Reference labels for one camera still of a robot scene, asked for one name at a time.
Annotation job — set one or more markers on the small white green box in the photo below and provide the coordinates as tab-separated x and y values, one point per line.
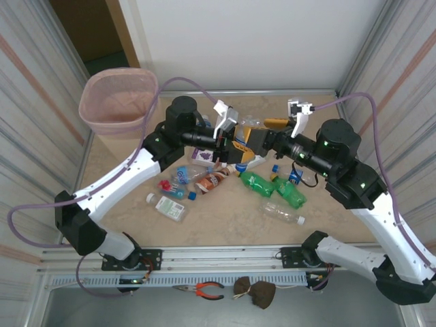
255	161

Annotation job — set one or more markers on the green Sprite bottle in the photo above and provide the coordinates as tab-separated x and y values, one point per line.
289	194
257	184

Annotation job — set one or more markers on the grape juice bottle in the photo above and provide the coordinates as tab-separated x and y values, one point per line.
201	156

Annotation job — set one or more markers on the brown coffee drink bottle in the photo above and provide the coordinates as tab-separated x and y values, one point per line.
209	182

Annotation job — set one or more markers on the clear unlabelled bottle white cap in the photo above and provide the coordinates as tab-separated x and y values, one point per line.
279	211

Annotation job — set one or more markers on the red flower label bottle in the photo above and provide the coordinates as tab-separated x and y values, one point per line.
175	193

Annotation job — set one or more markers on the white green label bottle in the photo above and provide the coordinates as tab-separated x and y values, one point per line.
168	206

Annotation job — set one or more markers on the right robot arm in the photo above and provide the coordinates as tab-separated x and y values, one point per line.
381	231

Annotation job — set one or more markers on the beige ribbed waste bin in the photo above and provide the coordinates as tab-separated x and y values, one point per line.
119	136

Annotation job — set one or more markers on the loose blue cap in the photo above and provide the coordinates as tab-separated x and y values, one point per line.
275	168

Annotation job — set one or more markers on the brown wooden door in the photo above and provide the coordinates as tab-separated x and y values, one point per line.
88	27

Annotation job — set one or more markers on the brown cloth bundle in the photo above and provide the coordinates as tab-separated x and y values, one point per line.
262	293

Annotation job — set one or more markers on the grey metal shelf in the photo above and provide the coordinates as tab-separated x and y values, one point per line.
136	313

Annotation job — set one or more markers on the aluminium table edge rail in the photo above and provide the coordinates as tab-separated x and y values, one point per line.
255	92

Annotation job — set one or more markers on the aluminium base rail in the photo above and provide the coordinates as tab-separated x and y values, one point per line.
221	255

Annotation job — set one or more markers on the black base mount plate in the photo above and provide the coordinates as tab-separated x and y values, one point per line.
153	257
289	257

